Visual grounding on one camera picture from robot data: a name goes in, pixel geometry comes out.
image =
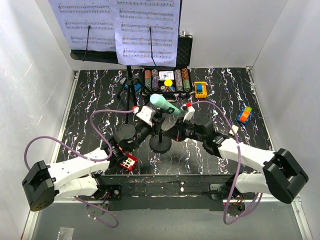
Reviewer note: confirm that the mint green toy microphone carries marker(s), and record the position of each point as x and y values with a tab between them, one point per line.
160	102

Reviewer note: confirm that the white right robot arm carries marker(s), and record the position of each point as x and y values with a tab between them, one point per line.
278	173

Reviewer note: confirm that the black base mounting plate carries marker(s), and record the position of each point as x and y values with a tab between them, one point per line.
161	192

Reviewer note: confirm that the orange blue toy brick stack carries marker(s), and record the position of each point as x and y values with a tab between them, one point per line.
244	115

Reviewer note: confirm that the sheet music page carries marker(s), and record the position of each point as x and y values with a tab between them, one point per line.
146	31
86	24

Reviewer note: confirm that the red yellow toy brick house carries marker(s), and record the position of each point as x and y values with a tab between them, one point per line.
129	162

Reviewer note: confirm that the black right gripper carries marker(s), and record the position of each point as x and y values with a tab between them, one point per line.
176	132

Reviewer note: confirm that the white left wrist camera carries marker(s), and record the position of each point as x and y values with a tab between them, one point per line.
146	114

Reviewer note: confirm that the yellow toy brick tray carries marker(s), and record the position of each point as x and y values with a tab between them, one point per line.
200	88

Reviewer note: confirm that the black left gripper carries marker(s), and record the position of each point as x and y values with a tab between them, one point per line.
158	122

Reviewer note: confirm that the black music stand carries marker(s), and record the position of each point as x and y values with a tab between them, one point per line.
130	80

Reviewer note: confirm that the white playing card deck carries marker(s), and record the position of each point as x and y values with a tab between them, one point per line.
166	75

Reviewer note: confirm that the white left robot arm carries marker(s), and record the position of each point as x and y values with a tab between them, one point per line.
45	183

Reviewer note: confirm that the left sheet music page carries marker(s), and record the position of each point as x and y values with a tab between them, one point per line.
86	24

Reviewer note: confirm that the black poker chip case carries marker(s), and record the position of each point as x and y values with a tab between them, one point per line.
182	83

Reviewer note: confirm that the yellow round dealer chip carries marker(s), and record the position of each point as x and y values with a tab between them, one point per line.
168	82

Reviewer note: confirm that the right sheet music page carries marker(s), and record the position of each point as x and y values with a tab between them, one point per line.
146	31

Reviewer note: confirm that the black microphone desk stand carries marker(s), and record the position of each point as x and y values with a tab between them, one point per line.
160	144

